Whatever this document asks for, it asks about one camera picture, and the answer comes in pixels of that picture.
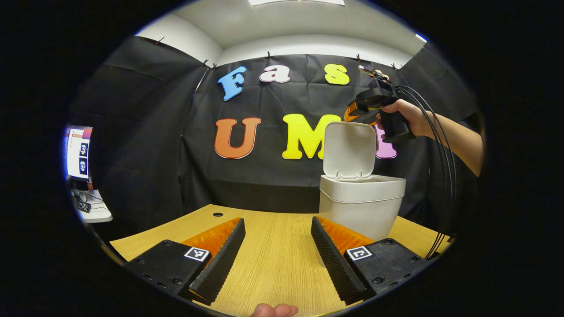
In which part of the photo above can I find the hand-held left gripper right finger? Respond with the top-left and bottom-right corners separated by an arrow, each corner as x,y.
311,216 -> 431,304

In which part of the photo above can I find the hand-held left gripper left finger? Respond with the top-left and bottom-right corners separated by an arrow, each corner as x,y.
126,217 -> 246,306

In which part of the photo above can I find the white desktop garbage bin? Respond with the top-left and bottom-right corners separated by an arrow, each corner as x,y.
319,122 -> 407,242

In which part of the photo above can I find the wooden desktop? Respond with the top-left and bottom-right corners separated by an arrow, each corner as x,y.
109,203 -> 452,317

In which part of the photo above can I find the black backdrop cloth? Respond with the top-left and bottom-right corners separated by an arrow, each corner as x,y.
66,35 -> 485,238

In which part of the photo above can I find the long ceiling light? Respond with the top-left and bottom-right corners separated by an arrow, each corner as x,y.
248,0 -> 345,7

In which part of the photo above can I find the white side table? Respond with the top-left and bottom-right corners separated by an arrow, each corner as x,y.
73,189 -> 113,224

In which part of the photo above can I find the computer monitor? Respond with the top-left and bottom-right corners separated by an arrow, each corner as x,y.
65,125 -> 94,182

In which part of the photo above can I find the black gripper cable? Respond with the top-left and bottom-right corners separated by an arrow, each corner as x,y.
394,85 -> 458,260

